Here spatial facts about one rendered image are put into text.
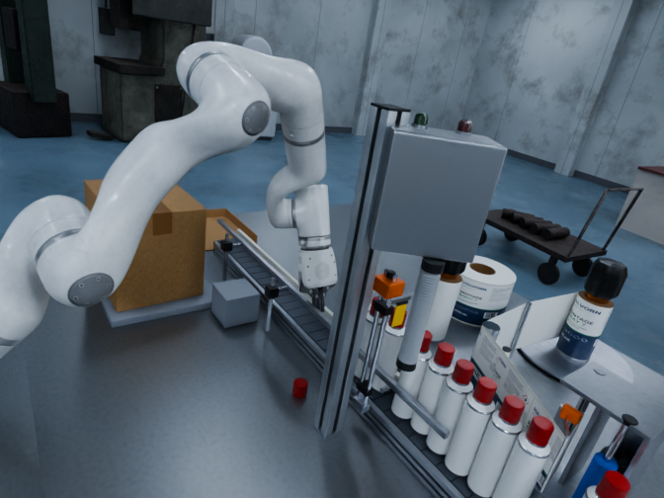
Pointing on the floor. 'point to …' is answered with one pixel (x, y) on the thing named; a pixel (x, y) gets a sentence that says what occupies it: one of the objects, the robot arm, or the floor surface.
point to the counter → (646, 205)
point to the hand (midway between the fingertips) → (318, 303)
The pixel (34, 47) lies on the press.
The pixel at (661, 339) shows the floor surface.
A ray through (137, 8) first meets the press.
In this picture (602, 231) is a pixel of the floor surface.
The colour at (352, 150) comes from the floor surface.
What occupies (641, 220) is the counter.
